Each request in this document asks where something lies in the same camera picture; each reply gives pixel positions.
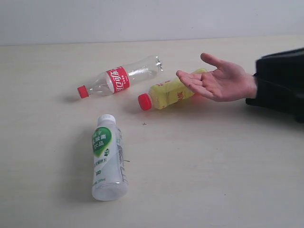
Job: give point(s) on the yellow tea bottle red cap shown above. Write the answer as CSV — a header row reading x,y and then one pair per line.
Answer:
x,y
164,94

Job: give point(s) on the clear cola bottle red label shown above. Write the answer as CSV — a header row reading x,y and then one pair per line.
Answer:
x,y
122,77

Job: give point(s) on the black sleeved forearm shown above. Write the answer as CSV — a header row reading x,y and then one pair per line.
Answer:
x,y
280,83

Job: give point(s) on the person's open bare hand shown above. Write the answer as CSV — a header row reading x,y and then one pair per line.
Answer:
x,y
229,82

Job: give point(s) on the white green label drink bottle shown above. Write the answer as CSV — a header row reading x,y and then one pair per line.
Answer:
x,y
109,179

